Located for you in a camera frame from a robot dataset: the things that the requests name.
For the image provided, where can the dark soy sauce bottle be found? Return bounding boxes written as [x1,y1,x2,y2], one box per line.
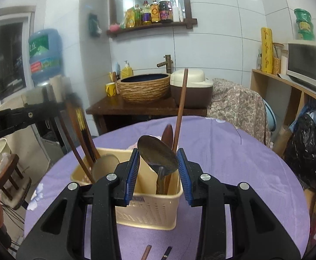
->
[159,0,173,23]

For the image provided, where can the brown chopstick on table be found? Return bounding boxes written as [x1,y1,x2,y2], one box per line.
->
[141,245,151,260]

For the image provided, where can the green hanging packet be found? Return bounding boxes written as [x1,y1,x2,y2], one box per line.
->
[88,13,102,37]

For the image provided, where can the blue water jug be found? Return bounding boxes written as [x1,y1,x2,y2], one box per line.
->
[28,28,62,85]

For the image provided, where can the reddish thin chopstick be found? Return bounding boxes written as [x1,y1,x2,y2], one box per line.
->
[58,100,96,184]

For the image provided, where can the yellow soap dispenser bottle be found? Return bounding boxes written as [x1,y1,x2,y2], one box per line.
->
[120,60,133,79]

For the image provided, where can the purple floral tablecloth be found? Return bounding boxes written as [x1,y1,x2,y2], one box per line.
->
[24,116,310,259]

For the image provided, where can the black gold chopstick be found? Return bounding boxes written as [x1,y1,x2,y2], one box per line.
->
[75,107,100,167]

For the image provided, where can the yellow oil bottle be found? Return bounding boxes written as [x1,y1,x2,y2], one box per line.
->
[124,7,135,28]

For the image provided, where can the woven brown basin sink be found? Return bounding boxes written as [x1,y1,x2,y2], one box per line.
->
[116,73,170,103]

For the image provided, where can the light wooden shelf unit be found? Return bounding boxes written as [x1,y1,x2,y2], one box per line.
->
[250,68,316,141]

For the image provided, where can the brown white rice cooker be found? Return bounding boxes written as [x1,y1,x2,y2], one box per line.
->
[170,69,213,109]

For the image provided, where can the black chopstick on table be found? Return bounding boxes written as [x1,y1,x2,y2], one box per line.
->
[161,247,172,260]

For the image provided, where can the bronze faucet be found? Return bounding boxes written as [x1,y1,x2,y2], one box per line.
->
[156,55,173,74]

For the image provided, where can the tall yellow box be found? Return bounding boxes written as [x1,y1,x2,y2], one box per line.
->
[261,27,273,73]

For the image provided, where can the dark wooden wall shelf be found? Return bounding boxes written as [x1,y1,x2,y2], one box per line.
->
[106,0,198,38]

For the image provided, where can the dark brown wooden chopstick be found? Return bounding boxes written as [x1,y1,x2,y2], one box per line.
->
[173,68,188,153]

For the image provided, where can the green stacked noodle cups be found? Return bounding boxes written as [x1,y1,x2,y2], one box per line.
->
[293,8,315,41]

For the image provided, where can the yellow mug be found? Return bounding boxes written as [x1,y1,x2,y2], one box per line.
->
[105,82,117,97]

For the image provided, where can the dark wooden sink counter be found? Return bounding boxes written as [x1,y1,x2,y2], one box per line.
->
[86,94,208,135]

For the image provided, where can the cream plastic utensil basket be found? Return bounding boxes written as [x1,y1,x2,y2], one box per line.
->
[70,147,185,231]

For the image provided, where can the small wooden stool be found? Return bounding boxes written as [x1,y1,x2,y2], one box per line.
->
[0,154,23,201]

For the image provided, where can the light blue basin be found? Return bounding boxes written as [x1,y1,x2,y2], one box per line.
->
[263,100,277,132]

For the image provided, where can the white microwave oven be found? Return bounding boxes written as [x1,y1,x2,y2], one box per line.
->
[287,40,316,87]

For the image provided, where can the water dispenser machine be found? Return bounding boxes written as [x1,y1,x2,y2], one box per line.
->
[19,84,94,158]

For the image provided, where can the large metal ladle spoon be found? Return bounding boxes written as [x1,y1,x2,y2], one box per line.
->
[137,135,178,195]

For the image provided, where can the black garbage bag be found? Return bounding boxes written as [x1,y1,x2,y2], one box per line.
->
[284,110,316,190]

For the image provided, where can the paper cup stack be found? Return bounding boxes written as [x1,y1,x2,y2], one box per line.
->
[49,75,64,102]

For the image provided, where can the floral cloth covered chair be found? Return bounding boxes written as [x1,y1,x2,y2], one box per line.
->
[207,78,271,146]

